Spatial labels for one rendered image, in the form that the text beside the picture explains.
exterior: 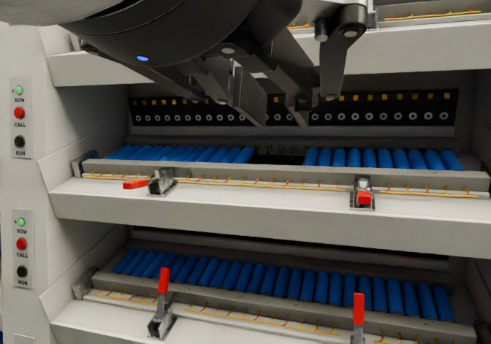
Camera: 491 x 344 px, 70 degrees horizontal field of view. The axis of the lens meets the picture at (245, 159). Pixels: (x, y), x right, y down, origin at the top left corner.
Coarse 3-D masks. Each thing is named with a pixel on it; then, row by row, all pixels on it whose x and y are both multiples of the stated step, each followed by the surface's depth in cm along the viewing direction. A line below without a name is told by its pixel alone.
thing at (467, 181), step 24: (96, 168) 55; (120, 168) 54; (144, 168) 52; (192, 168) 50; (216, 168) 49; (240, 168) 48; (264, 168) 47; (288, 168) 46; (312, 168) 46; (336, 168) 45; (360, 168) 44; (384, 168) 44; (384, 192) 41
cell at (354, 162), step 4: (352, 152) 51; (356, 152) 50; (348, 156) 50; (352, 156) 49; (356, 156) 49; (360, 156) 51; (348, 160) 49; (352, 160) 48; (356, 160) 48; (360, 160) 49; (348, 164) 48; (352, 164) 47; (356, 164) 47; (360, 164) 48
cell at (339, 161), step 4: (340, 148) 52; (336, 152) 51; (340, 152) 51; (344, 152) 52; (336, 156) 50; (340, 156) 50; (344, 156) 50; (332, 160) 50; (336, 160) 48; (340, 160) 48; (344, 160) 49; (332, 164) 48; (336, 164) 47; (340, 164) 47; (344, 164) 48
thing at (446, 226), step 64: (192, 128) 63; (256, 128) 59; (320, 128) 56; (384, 128) 53; (448, 128) 51; (64, 192) 52; (128, 192) 50; (192, 192) 48; (256, 192) 46; (320, 192) 45
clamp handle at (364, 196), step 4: (360, 180) 40; (364, 180) 40; (360, 184) 40; (364, 184) 40; (360, 188) 40; (364, 188) 40; (360, 192) 36; (364, 192) 36; (368, 192) 36; (360, 196) 34; (364, 196) 34; (368, 196) 34; (360, 200) 34; (364, 200) 34; (368, 200) 34; (364, 204) 34; (368, 204) 34
